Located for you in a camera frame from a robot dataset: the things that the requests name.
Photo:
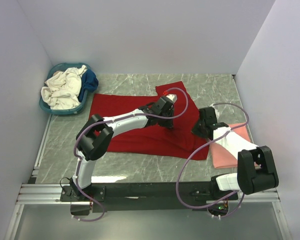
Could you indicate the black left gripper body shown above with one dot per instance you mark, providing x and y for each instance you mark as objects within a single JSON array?
[{"x": 165, "y": 123}]

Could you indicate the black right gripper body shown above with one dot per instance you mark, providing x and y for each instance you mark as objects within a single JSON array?
[{"x": 197, "y": 128}]

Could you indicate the red t shirt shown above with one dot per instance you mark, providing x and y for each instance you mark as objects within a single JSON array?
[{"x": 178, "y": 141}]

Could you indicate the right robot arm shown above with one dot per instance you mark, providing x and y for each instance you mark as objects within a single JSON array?
[{"x": 256, "y": 171}]

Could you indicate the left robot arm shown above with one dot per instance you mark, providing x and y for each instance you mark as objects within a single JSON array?
[{"x": 94, "y": 138}]

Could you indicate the folded pink t shirt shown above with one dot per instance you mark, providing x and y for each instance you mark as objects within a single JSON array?
[{"x": 225, "y": 151}]

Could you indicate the black base beam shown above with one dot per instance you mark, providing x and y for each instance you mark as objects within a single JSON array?
[{"x": 133, "y": 196}]

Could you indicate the blue t shirt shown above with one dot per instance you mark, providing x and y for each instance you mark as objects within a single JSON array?
[{"x": 89, "y": 82}]

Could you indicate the cream white t shirt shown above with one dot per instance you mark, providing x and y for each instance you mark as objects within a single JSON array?
[{"x": 61, "y": 91}]

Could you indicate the teal laundry basket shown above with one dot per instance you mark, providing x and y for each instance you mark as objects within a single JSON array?
[{"x": 62, "y": 67}]

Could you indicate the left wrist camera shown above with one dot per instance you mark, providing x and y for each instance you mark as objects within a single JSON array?
[{"x": 172, "y": 97}]

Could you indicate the aluminium rail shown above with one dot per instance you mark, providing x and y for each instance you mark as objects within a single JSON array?
[{"x": 51, "y": 193}]

